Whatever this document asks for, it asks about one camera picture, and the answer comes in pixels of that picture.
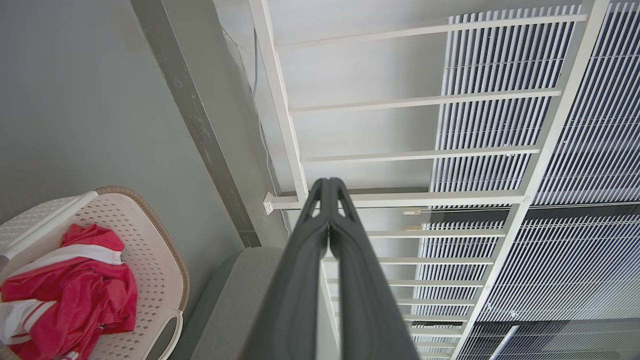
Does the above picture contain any red and white garment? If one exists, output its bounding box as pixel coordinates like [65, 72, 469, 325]
[0, 223, 139, 360]

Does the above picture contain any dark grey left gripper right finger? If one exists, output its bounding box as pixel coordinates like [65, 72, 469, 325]
[329, 177, 421, 360]

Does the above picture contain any white metal ladder frame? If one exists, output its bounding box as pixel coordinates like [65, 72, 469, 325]
[263, 192, 531, 360]
[248, 0, 612, 207]

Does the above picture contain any grey concrete pillar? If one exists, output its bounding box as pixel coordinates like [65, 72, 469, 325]
[130, 0, 291, 249]

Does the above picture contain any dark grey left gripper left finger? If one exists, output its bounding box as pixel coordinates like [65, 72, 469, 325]
[242, 178, 330, 360]

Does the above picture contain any white slatted ceiling grille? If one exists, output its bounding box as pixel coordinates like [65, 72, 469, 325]
[410, 0, 640, 360]

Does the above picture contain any white perforated laundry basket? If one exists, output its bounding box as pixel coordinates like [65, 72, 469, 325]
[0, 186, 191, 360]

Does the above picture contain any white ceiling tube light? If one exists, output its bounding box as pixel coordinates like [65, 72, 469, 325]
[487, 325, 521, 360]

